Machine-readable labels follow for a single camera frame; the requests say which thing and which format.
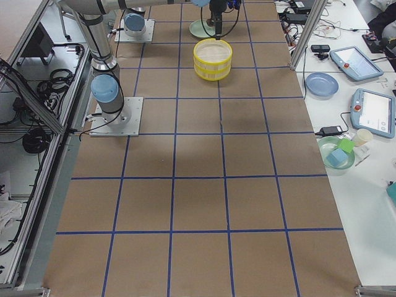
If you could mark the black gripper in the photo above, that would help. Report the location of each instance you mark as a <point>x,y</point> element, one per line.
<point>216,8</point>

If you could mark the yellow steamer layer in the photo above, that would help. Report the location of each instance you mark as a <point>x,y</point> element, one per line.
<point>212,52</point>
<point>212,75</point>

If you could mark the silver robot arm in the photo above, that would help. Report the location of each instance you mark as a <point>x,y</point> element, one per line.
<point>106,87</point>
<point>134,21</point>

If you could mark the light green plate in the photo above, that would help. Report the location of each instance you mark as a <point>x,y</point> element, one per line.
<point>201,30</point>

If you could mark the blue plate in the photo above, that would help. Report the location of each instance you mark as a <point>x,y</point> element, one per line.
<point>321,84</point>

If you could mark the upper teach pendant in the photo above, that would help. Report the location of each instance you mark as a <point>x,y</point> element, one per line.
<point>355,64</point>

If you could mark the teach pendant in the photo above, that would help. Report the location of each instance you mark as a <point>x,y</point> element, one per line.
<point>355,64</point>
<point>373,111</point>

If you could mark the black power adapter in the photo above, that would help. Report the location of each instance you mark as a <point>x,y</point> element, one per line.
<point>330,131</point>

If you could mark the green plate with blocks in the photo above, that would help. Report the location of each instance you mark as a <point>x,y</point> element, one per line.
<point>327,145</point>

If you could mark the lower teach pendant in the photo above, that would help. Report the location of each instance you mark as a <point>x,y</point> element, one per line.
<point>373,111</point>

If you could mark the green foam cube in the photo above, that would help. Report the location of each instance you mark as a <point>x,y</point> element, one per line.
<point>346,145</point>

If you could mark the blue foam cube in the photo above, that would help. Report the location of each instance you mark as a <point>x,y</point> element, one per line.
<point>337,157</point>

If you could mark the cream paper cup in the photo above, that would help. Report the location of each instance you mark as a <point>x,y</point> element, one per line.
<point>361,137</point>

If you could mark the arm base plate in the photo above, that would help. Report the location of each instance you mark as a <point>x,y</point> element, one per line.
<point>127,123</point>
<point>146,37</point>

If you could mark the aluminium frame post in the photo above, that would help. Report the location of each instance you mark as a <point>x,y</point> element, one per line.
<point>313,18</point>

